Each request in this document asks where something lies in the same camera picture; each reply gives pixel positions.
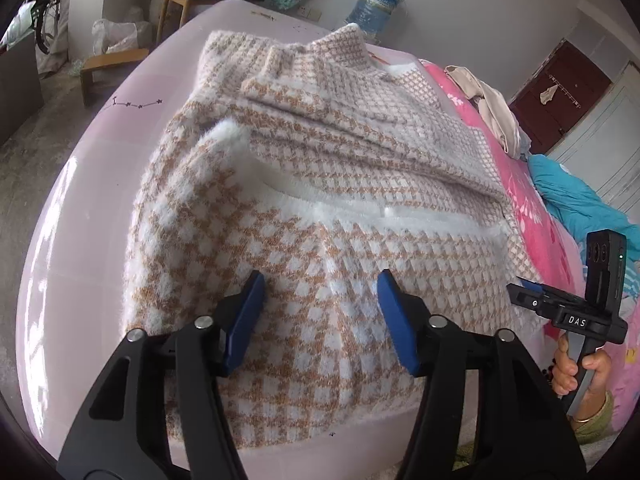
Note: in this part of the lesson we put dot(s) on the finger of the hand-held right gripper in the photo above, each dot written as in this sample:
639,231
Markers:
532,296

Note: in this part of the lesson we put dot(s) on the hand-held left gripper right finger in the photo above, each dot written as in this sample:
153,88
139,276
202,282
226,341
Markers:
397,325

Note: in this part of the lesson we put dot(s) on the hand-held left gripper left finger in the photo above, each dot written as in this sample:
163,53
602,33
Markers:
245,320

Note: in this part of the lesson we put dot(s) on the beige houndstooth fuzzy coat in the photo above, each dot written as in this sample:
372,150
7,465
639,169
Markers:
325,170

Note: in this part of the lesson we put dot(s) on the person's right forearm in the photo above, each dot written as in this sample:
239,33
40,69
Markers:
595,427

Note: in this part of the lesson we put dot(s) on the person's right hand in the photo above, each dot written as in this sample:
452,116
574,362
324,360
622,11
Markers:
562,375

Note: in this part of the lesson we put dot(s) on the pink floral blanket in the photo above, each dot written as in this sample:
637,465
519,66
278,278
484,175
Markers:
555,240

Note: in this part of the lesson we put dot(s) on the blue quilt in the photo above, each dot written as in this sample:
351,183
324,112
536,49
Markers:
575,195

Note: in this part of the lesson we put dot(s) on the white door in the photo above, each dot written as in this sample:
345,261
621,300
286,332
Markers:
600,150

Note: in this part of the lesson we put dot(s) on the gold bangle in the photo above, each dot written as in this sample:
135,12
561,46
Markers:
597,412

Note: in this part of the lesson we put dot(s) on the light grey garment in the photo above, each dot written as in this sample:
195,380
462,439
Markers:
520,142

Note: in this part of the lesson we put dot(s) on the brown wooden door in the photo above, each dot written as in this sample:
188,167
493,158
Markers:
575,110

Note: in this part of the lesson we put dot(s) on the small hanging beige cloth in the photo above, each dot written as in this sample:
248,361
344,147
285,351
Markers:
549,95

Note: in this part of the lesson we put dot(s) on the beige garment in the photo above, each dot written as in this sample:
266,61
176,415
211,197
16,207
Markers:
492,105

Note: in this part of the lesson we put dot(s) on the low wooden stool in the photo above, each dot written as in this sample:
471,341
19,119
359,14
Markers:
112,57

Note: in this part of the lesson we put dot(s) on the white plastic bag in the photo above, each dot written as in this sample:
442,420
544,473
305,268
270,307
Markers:
117,35

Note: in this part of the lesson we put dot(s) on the blue water jug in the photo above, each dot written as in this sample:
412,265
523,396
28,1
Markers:
372,7

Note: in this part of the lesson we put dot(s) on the dark grey board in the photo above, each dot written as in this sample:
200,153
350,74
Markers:
20,90

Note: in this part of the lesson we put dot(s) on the wheelchair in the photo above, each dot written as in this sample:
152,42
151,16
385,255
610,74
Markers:
42,27

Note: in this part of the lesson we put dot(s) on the metal hook rail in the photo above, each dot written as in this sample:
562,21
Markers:
565,85

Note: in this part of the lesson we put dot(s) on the white wall socket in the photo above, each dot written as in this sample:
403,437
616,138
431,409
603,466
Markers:
310,13

